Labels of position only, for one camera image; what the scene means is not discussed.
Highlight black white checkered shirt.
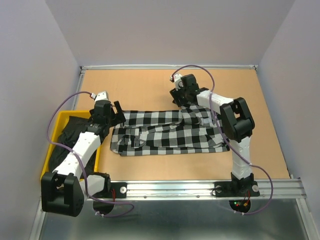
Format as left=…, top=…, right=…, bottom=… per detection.
left=110, top=104, right=230, bottom=157

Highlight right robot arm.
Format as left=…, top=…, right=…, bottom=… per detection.
left=170, top=73, right=260, bottom=198

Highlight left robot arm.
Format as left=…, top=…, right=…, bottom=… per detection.
left=40, top=99, right=126, bottom=217

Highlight dark shirt in bin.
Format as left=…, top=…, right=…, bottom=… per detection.
left=48, top=116, right=97, bottom=175

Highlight yellow plastic bin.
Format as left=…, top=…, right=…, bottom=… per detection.
left=42, top=110, right=91, bottom=174

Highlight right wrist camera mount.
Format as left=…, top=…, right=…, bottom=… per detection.
left=170, top=73, right=184, bottom=91

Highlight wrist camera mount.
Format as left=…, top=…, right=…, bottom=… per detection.
left=170, top=73, right=184, bottom=91
left=90, top=91, right=109, bottom=102

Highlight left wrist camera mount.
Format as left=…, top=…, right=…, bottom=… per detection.
left=90, top=91, right=109, bottom=102

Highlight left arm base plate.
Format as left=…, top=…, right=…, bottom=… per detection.
left=88, top=182, right=128, bottom=199

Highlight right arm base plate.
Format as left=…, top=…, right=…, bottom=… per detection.
left=212, top=181, right=260, bottom=198

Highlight aluminium front rail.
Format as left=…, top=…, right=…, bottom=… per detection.
left=39, top=178, right=307, bottom=202

